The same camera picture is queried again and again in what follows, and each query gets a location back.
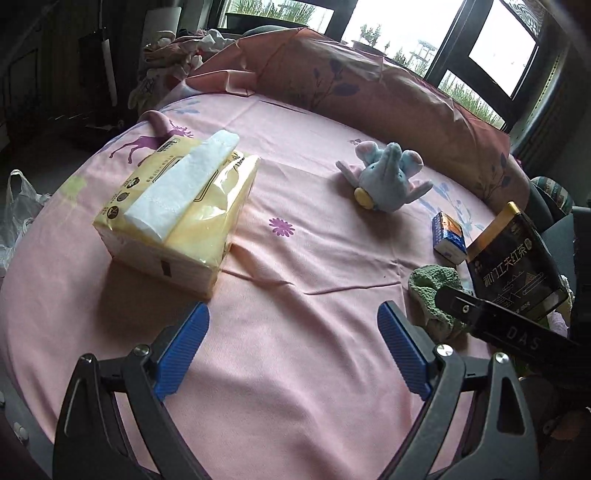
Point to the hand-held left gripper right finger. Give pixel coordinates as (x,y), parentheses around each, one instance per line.
(404,350)

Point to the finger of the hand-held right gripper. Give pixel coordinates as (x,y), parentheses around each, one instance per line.
(508,330)

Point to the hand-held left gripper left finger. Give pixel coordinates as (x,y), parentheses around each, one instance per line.
(180,355)

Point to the green knitted cloth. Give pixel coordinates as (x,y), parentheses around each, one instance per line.
(429,286)

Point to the dark tea tin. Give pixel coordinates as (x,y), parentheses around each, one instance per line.
(508,263)

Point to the grey chair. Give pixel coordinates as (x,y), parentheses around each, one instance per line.
(561,235)

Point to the small blue box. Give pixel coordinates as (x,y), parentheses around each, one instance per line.
(445,233)

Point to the large yellow tissue pack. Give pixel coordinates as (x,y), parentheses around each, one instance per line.
(203,217)

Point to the patterned cushion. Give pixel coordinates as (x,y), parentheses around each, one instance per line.
(551,191)

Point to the blue elephant plush toy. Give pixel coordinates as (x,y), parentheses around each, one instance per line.
(388,175)

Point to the white plastic bag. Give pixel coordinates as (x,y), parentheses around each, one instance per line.
(18,207)

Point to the pink leaf-print pillow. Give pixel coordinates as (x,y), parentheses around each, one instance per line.
(392,87)

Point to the pile of clothes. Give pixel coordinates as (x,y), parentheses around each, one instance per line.
(171,55)

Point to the black-framed window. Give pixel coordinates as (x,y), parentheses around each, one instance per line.
(415,23)

